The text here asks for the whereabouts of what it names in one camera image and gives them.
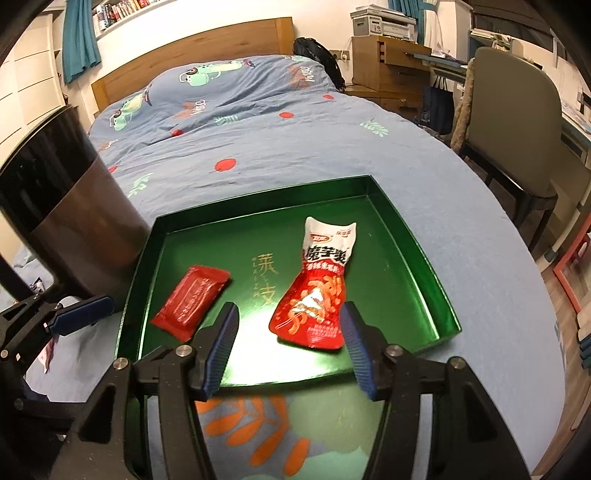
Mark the black and brown bin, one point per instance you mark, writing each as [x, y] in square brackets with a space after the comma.
[69, 207]

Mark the dark blue tote bag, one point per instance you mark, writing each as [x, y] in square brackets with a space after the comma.
[438, 108]

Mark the small white red packet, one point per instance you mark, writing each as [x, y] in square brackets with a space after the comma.
[49, 356]

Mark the wooden headboard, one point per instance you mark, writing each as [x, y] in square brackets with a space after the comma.
[184, 50]

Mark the red snack packet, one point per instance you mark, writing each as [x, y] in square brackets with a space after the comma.
[189, 300]

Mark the white desk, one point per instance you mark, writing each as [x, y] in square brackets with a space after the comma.
[577, 129]

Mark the red stool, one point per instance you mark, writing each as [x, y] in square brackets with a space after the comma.
[572, 272]

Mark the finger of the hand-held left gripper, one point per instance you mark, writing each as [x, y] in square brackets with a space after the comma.
[83, 314]

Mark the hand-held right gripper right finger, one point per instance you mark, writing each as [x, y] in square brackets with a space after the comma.
[358, 353]

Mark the black backpack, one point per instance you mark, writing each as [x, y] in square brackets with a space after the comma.
[321, 57]

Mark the green glossy tray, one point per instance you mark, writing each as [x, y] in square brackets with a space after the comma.
[258, 240]

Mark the white printer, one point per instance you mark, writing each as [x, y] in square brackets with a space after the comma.
[381, 23]

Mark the beige fluffy scarf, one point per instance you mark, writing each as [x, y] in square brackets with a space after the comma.
[463, 106]

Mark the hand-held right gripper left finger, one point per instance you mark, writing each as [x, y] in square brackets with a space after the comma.
[220, 353]

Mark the teal curtain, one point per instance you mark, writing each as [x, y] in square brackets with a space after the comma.
[81, 41]

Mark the wooden cabinet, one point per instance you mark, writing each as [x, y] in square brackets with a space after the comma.
[392, 74]

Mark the stack of blue books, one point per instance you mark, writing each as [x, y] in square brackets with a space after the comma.
[584, 344]

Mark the blue printed blanket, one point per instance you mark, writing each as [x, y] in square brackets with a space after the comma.
[277, 138]

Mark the row of books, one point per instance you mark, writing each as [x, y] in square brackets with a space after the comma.
[120, 11]

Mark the white wardrobe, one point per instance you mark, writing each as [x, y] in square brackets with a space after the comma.
[27, 78]

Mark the wall socket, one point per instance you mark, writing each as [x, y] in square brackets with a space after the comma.
[345, 57]

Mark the grey chair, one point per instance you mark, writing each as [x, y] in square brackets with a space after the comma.
[512, 120]

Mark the red and white snack bag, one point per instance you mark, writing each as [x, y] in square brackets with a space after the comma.
[318, 281]

